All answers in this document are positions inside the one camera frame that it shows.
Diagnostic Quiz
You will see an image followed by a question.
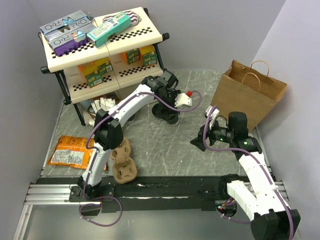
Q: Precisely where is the cardboard cup carrier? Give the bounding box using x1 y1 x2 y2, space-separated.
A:
110 137 138 184

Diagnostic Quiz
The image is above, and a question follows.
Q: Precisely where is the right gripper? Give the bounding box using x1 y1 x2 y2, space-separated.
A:
190 116 234 151

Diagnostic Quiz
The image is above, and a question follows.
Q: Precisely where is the orange green box right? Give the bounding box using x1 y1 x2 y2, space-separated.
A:
121 48 140 65

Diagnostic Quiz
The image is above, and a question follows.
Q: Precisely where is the orange snack bag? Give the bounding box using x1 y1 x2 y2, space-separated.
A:
47 135 93 170

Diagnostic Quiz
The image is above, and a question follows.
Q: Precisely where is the stacked paper cup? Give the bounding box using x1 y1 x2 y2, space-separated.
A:
126 114 136 124

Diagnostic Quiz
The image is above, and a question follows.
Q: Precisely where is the purple wavy round pack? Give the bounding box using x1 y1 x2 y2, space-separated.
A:
102 10 141 27

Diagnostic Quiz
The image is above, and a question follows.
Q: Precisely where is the teal carton box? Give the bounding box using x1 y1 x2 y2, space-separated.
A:
86 11 131 48

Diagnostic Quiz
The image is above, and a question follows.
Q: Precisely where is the brown paper bag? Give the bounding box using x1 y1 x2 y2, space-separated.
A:
211 60 288 132

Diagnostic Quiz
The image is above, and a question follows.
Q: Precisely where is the silver blue RO box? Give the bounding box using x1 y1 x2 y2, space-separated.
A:
39 10 94 34

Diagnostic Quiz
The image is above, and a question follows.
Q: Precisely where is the orange green snack box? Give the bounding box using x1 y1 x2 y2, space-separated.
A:
77 61 99 77

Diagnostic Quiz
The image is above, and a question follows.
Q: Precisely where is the yellow green box right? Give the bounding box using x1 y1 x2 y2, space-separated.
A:
139 45 158 67

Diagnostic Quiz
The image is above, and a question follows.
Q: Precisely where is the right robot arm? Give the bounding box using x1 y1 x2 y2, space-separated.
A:
190 106 301 240

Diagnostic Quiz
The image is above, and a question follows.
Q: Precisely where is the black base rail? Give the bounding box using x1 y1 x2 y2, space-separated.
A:
24 176 229 217

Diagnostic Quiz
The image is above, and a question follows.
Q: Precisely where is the cream three-tier shelf rack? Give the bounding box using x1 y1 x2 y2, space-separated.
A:
38 7 170 126

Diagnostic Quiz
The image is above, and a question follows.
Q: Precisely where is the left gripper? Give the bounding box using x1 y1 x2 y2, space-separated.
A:
157 90 182 120

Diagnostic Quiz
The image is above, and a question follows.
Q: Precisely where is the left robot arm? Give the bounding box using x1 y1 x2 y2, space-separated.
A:
77 70 180 201

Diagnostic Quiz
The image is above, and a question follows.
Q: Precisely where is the purple RO box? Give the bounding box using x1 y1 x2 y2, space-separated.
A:
46 22 96 57

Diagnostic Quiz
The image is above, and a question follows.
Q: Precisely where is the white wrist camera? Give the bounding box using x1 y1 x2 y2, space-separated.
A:
174 93 193 108
204 105 220 129

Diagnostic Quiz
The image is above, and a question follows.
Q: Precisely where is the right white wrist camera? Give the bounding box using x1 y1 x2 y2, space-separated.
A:
204 105 220 129

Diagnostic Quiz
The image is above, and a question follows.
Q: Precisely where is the cup of straws and napkins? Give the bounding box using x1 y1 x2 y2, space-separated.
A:
87 97 117 126

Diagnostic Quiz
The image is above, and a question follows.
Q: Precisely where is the black white paper cup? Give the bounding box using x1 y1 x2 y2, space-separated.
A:
165 114 179 126

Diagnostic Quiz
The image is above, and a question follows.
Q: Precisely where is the yellow green snack box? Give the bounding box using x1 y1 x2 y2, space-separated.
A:
85 57 113 88

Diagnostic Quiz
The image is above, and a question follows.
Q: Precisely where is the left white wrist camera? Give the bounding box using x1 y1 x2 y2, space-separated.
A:
174 93 193 108

